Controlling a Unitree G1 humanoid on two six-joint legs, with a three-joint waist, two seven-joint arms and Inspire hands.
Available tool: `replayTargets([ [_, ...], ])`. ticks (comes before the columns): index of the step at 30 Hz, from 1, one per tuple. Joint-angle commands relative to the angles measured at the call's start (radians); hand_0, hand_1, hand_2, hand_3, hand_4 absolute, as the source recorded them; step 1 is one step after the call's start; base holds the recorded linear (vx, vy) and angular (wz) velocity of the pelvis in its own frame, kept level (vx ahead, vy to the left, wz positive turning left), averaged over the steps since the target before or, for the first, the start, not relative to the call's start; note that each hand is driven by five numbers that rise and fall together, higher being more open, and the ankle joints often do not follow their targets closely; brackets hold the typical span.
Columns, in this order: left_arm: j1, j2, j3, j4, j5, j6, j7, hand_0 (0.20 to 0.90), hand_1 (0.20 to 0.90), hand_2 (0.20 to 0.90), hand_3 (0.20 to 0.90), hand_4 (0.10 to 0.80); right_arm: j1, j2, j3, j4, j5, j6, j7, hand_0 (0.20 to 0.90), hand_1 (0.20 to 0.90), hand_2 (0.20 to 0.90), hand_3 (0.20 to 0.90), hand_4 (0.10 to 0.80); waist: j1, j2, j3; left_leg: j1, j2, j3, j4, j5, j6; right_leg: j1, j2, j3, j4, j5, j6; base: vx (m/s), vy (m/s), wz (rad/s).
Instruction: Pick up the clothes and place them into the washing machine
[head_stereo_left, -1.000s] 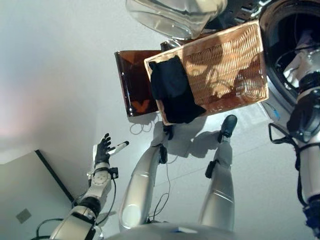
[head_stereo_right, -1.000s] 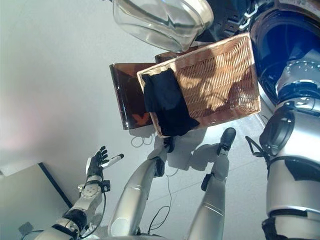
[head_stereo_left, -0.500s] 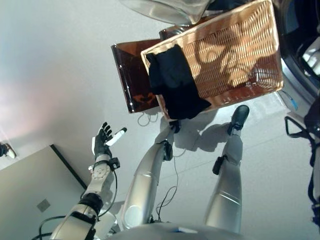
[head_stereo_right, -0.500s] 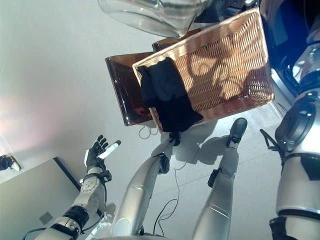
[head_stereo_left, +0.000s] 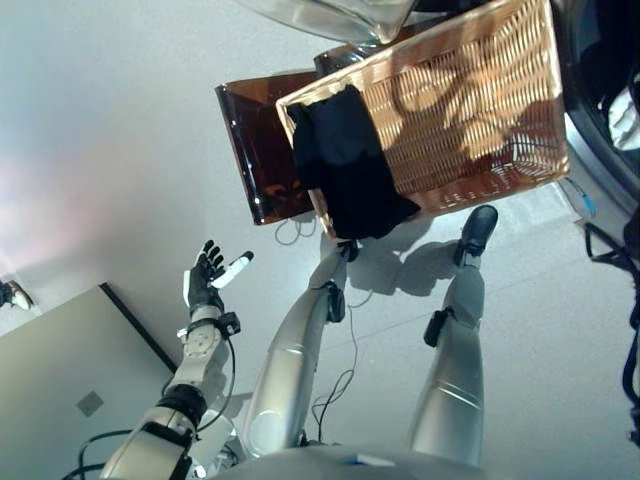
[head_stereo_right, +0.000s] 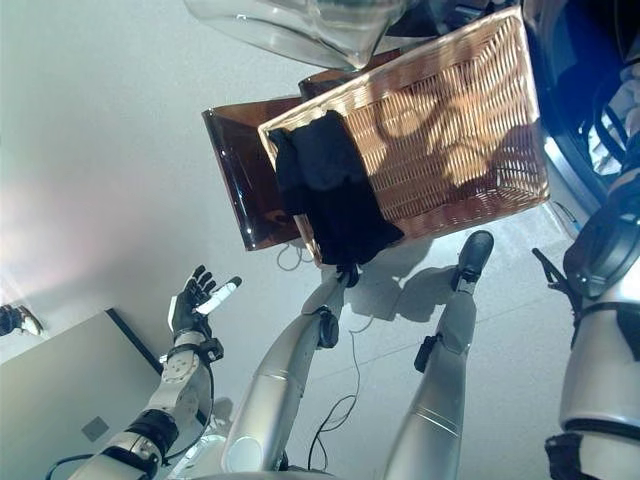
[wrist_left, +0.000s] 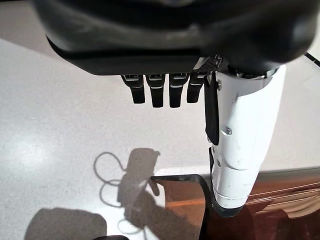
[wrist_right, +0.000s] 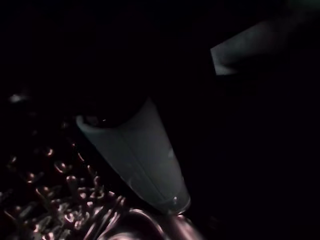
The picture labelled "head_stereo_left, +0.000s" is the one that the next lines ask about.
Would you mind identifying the large rectangular wicker laundry basket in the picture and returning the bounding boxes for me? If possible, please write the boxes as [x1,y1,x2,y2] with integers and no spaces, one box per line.
[275,0,572,241]

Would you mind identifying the black navy garment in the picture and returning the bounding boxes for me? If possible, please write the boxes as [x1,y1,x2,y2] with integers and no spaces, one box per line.
[286,83,423,242]

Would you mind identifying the coiled white cable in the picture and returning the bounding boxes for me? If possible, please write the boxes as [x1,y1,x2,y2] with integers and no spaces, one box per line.
[273,216,314,247]

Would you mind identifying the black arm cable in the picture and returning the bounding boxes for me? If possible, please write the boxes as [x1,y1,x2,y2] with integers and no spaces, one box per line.
[583,221,640,417]
[74,323,237,480]

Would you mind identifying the small dark brown object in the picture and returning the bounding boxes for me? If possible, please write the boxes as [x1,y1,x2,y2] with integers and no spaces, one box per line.
[0,278,35,312]

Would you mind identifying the thin black tether cable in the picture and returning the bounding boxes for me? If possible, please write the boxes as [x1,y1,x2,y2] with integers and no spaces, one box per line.
[310,286,375,437]

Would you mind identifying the silver right robot leg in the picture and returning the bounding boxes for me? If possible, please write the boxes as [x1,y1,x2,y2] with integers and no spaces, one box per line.
[406,204,500,469]

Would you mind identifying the silver robot torso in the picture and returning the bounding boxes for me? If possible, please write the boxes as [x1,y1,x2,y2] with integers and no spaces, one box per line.
[209,441,492,480]

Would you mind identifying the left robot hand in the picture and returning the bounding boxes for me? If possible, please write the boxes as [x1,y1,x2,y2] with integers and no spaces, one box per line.
[182,239,255,317]

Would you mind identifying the dark grey front-load washing machine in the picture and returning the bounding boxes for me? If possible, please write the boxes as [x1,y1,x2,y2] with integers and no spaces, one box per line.
[548,0,640,222]

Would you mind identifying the glossy brown stool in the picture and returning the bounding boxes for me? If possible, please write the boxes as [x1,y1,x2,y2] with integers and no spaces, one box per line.
[214,43,382,228]

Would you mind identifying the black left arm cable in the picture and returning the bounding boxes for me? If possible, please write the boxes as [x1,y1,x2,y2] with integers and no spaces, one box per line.
[74,323,237,480]

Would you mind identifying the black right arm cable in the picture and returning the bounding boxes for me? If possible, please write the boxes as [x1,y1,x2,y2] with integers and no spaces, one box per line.
[583,221,640,417]

